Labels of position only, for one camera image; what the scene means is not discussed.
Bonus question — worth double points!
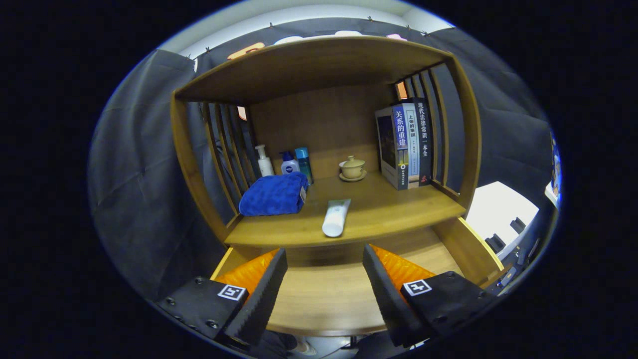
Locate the white bottle with blue cap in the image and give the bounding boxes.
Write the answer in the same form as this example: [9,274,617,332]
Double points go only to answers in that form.
[279,151,301,175]

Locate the black backdrop cloth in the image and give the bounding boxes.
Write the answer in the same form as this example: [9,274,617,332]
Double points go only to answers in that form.
[89,17,554,300]

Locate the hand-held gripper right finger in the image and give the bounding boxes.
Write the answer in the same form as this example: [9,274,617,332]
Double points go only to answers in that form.
[362,244,499,348]

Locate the wooden drawer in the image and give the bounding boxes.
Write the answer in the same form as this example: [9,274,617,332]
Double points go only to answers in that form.
[209,217,505,337]

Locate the blue folded towel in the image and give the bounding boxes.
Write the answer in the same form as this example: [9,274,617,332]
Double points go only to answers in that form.
[239,172,310,217]

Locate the black book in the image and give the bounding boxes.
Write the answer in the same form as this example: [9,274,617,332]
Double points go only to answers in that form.
[414,98,433,187]

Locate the dark equipment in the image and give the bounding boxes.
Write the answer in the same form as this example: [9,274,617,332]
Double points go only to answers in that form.
[498,237,544,290]

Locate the pale blue book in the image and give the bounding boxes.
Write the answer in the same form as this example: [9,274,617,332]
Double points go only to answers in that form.
[403,102,422,189]

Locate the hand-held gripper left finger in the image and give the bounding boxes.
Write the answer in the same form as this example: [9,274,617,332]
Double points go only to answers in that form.
[156,248,289,349]

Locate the white cream tube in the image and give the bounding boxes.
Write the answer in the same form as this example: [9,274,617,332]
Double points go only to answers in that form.
[322,199,352,238]

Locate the white pump bottle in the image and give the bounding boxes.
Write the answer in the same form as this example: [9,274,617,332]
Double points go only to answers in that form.
[255,145,275,178]

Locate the wooden countertop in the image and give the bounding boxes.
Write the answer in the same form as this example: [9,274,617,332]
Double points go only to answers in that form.
[224,172,467,248]

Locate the teal bottle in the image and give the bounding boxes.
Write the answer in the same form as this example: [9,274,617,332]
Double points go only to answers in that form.
[295,147,315,186]

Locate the white box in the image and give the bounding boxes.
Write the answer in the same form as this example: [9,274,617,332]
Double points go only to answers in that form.
[465,181,540,260]

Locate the wooden cabinet with shelf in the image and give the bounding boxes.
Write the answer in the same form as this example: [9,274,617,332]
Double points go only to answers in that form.
[170,35,481,250]

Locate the person's shoe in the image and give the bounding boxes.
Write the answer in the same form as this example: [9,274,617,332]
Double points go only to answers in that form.
[287,335,317,356]

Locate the person's leg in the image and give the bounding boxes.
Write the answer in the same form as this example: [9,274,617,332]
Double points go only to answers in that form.
[355,332,399,359]

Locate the beige lidded teacup with saucer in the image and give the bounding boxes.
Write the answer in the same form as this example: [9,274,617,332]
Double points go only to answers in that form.
[339,156,368,182]

